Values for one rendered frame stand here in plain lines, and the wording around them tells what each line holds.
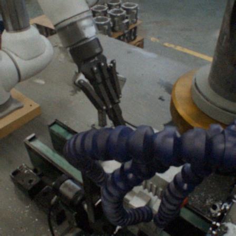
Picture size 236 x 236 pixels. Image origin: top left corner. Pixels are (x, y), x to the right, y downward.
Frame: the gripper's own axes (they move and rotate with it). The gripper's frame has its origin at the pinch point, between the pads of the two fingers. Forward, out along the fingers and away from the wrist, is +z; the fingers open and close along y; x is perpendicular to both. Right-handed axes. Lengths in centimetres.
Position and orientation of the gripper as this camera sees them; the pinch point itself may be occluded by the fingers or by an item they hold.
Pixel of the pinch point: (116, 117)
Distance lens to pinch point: 67.2
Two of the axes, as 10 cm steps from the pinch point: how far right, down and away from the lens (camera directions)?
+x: -6.7, 0.0, 7.4
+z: 3.9, 8.6, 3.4
